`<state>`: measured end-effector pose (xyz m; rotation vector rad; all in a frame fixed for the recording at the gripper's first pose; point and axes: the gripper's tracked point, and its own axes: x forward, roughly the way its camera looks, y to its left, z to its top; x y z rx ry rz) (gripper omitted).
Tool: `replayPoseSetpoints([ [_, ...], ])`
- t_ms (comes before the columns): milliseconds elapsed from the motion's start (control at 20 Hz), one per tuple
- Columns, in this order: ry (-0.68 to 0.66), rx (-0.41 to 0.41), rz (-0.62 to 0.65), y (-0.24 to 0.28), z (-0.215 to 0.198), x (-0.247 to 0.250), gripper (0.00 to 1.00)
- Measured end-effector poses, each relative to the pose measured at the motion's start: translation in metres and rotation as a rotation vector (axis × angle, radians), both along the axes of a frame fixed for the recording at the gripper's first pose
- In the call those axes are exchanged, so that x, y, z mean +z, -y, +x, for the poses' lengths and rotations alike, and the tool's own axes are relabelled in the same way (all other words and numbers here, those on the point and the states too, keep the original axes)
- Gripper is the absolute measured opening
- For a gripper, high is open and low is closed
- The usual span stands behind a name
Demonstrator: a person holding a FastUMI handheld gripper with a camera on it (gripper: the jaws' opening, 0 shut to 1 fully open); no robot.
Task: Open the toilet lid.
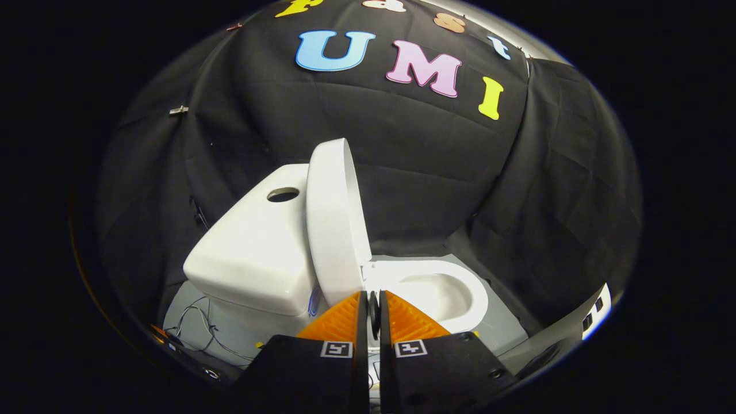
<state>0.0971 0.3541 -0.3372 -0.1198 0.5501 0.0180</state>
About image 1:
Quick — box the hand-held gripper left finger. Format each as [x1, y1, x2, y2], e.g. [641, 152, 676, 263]
[230, 290, 369, 414]

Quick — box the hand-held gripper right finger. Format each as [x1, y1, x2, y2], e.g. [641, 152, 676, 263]
[379, 290, 519, 414]

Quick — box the white toilet lid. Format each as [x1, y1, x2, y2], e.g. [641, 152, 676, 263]
[306, 138, 374, 308]

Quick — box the white toilet seat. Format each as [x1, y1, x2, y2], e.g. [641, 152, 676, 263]
[362, 259, 490, 335]

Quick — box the white ceramic toilet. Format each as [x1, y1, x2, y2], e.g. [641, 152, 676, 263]
[183, 164, 489, 403]

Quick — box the white flat panel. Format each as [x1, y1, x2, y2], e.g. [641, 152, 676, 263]
[580, 283, 612, 341]

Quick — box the thin black cable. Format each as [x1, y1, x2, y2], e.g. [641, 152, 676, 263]
[164, 296, 257, 365]

